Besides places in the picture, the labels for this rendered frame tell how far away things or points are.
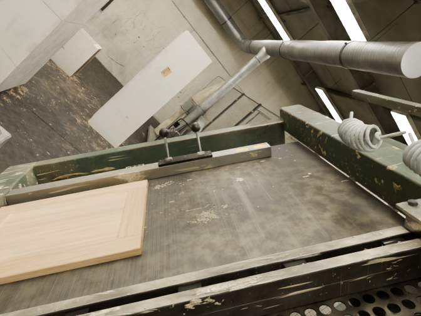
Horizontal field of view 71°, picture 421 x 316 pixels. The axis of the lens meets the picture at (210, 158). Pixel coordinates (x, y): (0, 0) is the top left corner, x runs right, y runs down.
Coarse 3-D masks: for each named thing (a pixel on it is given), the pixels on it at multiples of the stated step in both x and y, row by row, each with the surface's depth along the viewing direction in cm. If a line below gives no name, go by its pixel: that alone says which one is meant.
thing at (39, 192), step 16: (256, 144) 113; (208, 160) 107; (224, 160) 108; (240, 160) 109; (96, 176) 105; (112, 176) 104; (128, 176) 105; (144, 176) 105; (160, 176) 106; (16, 192) 102; (32, 192) 101; (48, 192) 102; (64, 192) 103
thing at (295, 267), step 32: (416, 224) 51; (288, 256) 51; (320, 256) 52; (352, 256) 49; (384, 256) 49; (416, 256) 50; (128, 288) 50; (160, 288) 49; (192, 288) 48; (224, 288) 47; (256, 288) 47; (288, 288) 48; (320, 288) 49; (352, 288) 50
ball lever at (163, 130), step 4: (164, 128) 108; (160, 132) 107; (164, 132) 107; (168, 132) 108; (160, 136) 108; (164, 136) 107; (164, 140) 108; (168, 152) 107; (168, 156) 107; (168, 160) 106
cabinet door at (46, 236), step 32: (96, 192) 98; (128, 192) 94; (0, 224) 87; (32, 224) 85; (64, 224) 82; (96, 224) 80; (128, 224) 77; (0, 256) 72; (32, 256) 70; (64, 256) 69; (96, 256) 67; (128, 256) 68
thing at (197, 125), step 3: (195, 123) 108; (198, 123) 109; (192, 126) 108; (195, 126) 108; (198, 126) 108; (192, 129) 109; (195, 129) 108; (198, 129) 108; (195, 132) 109; (198, 135) 109; (198, 138) 109; (198, 141) 109; (198, 144) 108; (201, 150) 108; (198, 153) 107; (201, 153) 107; (204, 153) 108
